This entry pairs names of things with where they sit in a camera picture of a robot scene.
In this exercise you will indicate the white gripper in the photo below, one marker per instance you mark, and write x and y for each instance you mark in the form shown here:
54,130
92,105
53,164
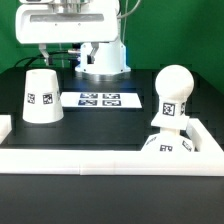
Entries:
67,21

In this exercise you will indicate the white lamp shade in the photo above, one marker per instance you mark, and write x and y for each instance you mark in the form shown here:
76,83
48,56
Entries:
42,103

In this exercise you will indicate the white lamp bulb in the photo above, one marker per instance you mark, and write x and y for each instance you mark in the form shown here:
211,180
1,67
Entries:
173,84

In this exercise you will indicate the white lamp base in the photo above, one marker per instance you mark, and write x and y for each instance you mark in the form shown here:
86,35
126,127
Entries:
169,138

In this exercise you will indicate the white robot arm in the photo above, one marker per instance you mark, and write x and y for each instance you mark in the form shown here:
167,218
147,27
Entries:
110,59

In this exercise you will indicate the white marker plate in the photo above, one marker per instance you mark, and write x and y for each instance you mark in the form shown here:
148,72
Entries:
100,100

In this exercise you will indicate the white U-shaped fence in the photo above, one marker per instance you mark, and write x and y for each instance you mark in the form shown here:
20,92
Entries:
207,160

